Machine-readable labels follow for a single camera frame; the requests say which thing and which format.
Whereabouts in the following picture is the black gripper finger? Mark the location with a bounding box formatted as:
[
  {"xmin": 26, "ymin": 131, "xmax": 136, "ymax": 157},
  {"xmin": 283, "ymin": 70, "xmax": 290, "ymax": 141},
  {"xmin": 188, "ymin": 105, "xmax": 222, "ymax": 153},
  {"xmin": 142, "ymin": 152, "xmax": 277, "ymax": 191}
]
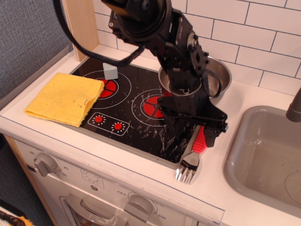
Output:
[
  {"xmin": 204, "ymin": 126, "xmax": 222, "ymax": 147},
  {"xmin": 163, "ymin": 113, "xmax": 186, "ymax": 144}
]

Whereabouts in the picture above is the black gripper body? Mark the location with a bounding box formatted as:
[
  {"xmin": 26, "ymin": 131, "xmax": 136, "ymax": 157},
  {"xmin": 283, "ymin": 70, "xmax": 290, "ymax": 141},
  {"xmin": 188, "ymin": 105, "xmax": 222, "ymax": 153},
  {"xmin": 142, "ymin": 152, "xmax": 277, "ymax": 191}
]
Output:
[{"xmin": 158, "ymin": 89, "xmax": 228, "ymax": 132}]

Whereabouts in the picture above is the red handled metal fork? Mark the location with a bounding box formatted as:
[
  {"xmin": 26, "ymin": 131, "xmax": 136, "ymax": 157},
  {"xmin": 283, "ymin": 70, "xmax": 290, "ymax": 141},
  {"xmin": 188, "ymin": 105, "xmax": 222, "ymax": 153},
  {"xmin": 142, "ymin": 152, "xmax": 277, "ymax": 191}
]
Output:
[{"xmin": 175, "ymin": 127, "xmax": 207, "ymax": 185}]

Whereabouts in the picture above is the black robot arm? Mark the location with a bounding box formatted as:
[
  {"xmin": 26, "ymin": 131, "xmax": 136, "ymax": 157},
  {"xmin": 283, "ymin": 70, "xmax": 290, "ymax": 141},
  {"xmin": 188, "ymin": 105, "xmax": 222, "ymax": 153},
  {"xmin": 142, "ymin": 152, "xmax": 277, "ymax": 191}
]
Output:
[{"xmin": 104, "ymin": 0, "xmax": 228, "ymax": 147}]

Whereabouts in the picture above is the black toy stove top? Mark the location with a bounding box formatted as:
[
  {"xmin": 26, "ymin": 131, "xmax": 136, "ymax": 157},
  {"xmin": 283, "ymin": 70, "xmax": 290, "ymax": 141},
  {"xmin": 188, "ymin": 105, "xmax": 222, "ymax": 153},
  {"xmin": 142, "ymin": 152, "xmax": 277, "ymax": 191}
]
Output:
[{"xmin": 72, "ymin": 58, "xmax": 197, "ymax": 169}]

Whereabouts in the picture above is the stainless steel pot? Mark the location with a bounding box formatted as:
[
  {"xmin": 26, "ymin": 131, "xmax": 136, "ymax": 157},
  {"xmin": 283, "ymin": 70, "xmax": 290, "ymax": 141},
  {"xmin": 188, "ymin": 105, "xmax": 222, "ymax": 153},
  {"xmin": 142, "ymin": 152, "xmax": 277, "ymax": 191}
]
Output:
[{"xmin": 158, "ymin": 56, "xmax": 232, "ymax": 104}]

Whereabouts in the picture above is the grey sink basin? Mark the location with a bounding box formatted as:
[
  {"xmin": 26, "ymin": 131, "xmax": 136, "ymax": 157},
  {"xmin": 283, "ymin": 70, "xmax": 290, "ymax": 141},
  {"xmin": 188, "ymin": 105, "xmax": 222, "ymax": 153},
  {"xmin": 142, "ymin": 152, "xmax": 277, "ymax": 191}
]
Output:
[{"xmin": 224, "ymin": 105, "xmax": 301, "ymax": 218}]

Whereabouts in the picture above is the right grey oven knob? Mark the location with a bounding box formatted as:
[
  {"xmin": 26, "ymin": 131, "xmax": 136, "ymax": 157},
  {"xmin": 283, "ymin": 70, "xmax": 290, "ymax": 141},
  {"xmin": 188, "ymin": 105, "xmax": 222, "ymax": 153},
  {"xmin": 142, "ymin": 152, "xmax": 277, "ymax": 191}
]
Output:
[{"xmin": 124, "ymin": 195, "xmax": 154, "ymax": 223}]

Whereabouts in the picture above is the grey oven knob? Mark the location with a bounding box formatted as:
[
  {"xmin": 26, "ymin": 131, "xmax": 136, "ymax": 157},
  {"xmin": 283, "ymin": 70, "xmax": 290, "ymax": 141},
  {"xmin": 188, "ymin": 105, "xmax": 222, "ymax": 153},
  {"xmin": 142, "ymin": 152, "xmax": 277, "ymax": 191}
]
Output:
[
  {"xmin": 34, "ymin": 153, "xmax": 57, "ymax": 177},
  {"xmin": 124, "ymin": 195, "xmax": 154, "ymax": 223}
]

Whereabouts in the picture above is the grey faucet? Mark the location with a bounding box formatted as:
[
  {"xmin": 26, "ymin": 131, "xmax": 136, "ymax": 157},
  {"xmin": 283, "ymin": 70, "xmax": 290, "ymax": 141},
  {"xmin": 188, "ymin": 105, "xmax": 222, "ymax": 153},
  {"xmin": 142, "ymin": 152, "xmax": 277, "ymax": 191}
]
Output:
[{"xmin": 286, "ymin": 88, "xmax": 301, "ymax": 122}]

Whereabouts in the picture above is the grey toy cube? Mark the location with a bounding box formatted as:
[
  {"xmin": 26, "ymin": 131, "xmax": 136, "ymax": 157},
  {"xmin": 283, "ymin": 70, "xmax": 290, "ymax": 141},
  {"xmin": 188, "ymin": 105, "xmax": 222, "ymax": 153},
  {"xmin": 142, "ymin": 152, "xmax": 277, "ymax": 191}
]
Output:
[{"xmin": 103, "ymin": 63, "xmax": 118, "ymax": 80}]

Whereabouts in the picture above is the yellow folded cloth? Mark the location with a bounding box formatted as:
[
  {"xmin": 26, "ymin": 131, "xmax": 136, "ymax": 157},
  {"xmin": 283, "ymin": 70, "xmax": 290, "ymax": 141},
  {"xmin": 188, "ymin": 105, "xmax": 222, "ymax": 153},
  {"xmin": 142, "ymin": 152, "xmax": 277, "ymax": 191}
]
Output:
[{"xmin": 24, "ymin": 73, "xmax": 104, "ymax": 127}]

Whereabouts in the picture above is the left grey oven knob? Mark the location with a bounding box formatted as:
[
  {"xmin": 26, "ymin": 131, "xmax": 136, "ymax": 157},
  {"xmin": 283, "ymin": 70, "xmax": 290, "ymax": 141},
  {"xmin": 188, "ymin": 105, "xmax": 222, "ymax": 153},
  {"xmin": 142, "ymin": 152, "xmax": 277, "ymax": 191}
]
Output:
[{"xmin": 34, "ymin": 153, "xmax": 57, "ymax": 177}]

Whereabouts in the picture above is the orange cloth at corner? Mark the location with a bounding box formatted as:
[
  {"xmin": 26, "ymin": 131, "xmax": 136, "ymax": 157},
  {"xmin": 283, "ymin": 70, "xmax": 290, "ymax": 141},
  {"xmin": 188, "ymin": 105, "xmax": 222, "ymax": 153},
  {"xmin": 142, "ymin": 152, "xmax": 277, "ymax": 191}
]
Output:
[{"xmin": 0, "ymin": 209, "xmax": 33, "ymax": 226}]

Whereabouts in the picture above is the grey oven door handle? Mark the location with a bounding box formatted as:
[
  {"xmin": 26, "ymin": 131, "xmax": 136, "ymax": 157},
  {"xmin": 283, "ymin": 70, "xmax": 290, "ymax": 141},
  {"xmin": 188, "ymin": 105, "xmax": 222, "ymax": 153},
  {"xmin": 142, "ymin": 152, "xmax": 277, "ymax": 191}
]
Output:
[{"xmin": 65, "ymin": 194, "xmax": 128, "ymax": 226}]

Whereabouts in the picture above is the wooden side post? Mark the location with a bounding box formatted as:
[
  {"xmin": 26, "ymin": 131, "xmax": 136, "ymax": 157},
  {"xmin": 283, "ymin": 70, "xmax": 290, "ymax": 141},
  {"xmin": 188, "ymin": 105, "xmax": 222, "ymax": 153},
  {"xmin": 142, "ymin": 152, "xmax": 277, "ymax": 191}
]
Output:
[{"xmin": 62, "ymin": 0, "xmax": 99, "ymax": 51}]

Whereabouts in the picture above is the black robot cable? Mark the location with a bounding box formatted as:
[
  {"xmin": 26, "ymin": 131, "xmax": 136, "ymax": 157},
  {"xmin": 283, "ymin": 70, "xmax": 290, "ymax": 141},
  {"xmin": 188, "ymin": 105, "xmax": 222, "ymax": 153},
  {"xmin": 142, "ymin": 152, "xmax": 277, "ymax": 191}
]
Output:
[{"xmin": 53, "ymin": 0, "xmax": 223, "ymax": 98}]

